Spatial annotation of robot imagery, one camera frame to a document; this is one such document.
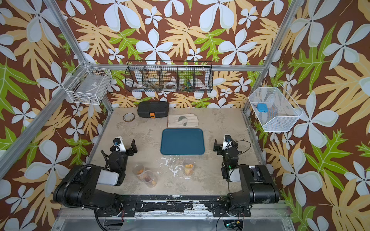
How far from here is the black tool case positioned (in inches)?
44.5

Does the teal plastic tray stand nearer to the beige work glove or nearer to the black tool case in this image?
the beige work glove

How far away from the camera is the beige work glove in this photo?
3.61 feet

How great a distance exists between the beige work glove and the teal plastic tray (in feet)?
0.08

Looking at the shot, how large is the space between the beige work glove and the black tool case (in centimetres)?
6

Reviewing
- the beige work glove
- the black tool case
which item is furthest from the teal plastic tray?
the black tool case

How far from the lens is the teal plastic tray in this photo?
3.20 ft

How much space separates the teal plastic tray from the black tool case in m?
0.14
